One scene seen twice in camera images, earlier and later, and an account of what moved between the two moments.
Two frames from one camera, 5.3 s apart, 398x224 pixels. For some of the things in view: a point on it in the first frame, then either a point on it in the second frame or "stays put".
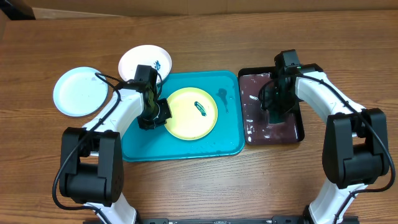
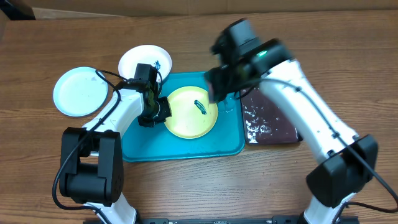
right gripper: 267,102 -> 222,89
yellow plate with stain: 194,113 stays put
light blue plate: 79,91 stays put
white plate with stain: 144,55 stays put
